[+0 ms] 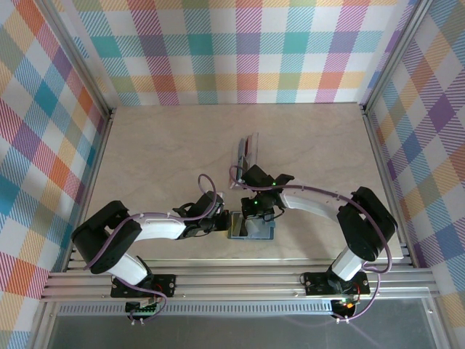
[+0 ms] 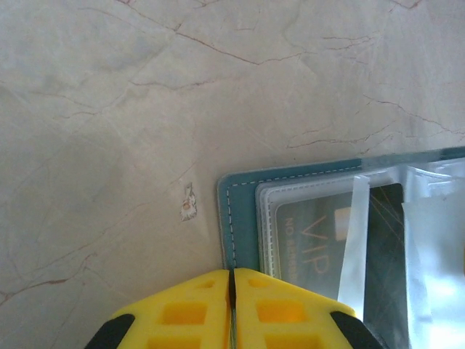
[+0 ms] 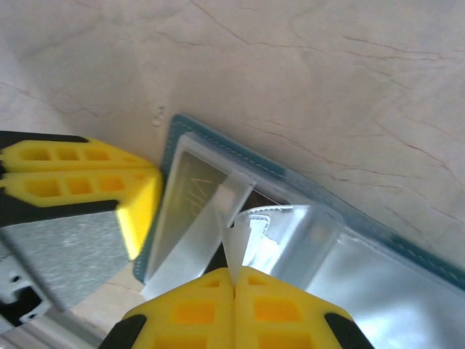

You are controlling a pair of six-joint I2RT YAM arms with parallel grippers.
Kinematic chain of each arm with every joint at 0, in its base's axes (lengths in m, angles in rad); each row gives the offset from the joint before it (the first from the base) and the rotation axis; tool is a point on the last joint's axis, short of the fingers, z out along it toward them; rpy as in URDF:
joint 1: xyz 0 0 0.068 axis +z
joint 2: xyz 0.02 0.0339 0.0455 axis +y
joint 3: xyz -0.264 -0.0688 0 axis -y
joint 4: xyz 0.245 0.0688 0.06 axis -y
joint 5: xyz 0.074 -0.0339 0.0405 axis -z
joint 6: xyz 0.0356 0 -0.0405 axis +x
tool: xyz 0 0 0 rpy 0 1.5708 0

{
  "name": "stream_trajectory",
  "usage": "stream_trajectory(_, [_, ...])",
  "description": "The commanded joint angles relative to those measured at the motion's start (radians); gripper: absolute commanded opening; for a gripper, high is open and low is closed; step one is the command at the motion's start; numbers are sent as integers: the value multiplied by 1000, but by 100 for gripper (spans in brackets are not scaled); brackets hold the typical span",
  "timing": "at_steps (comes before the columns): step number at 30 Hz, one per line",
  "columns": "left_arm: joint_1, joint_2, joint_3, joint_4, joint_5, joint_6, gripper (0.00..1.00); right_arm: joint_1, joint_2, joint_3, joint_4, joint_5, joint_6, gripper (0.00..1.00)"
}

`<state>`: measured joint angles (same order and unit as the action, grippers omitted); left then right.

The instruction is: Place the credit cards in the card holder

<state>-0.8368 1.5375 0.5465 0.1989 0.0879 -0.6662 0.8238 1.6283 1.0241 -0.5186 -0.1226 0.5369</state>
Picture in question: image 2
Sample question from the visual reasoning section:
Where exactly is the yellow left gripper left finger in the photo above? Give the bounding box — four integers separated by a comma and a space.
84, 268, 233, 349

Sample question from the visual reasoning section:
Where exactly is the dark gold-lettered VIP card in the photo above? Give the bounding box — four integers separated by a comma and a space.
274, 181, 408, 349

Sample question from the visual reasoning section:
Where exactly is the teal card holder wallet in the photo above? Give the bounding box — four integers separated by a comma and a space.
217, 145, 465, 349

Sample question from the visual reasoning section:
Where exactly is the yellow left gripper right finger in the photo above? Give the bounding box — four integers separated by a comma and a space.
234, 268, 386, 349

